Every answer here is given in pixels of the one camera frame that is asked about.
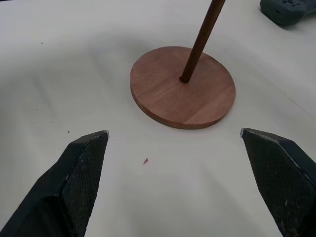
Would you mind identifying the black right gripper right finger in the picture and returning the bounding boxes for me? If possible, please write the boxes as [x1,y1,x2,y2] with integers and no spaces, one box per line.
[239,127,316,237]

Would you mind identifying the dark grey game controller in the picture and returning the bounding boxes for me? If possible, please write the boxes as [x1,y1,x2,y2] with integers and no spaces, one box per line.
[259,0,316,27]

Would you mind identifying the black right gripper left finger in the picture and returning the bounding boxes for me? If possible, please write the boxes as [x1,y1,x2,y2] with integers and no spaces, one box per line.
[0,130,110,237]

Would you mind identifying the dark wooden pole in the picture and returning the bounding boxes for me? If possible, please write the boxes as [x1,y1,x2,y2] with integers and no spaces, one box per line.
[179,0,226,84]

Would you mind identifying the round wooden base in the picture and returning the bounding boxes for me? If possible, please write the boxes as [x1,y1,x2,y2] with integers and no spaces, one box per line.
[130,46,237,130]

